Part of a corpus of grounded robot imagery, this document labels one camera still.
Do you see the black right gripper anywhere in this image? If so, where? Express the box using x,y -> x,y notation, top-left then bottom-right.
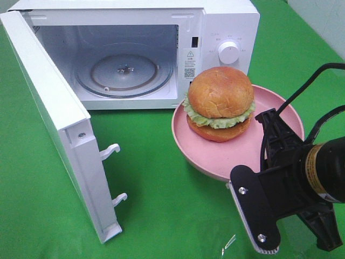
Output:
230,108 -> 343,255

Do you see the pink round plate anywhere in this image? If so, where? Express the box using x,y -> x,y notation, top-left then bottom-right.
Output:
171,85 -> 305,182

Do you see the burger with lettuce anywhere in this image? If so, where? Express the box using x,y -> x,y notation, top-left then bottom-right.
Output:
182,66 -> 256,142

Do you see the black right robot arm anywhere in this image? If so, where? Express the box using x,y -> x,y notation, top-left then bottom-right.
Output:
229,106 -> 344,254

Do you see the upper white microwave knob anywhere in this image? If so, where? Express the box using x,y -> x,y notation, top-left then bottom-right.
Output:
217,39 -> 240,64

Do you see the white warning label sticker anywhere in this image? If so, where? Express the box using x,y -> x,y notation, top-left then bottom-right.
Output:
182,47 -> 200,79

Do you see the glass microwave turntable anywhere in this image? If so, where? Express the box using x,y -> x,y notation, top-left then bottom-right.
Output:
75,43 -> 177,98

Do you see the white microwave oven body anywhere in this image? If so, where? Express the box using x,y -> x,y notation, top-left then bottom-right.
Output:
5,1 -> 260,110

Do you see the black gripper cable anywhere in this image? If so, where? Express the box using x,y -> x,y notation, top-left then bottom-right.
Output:
277,63 -> 345,142

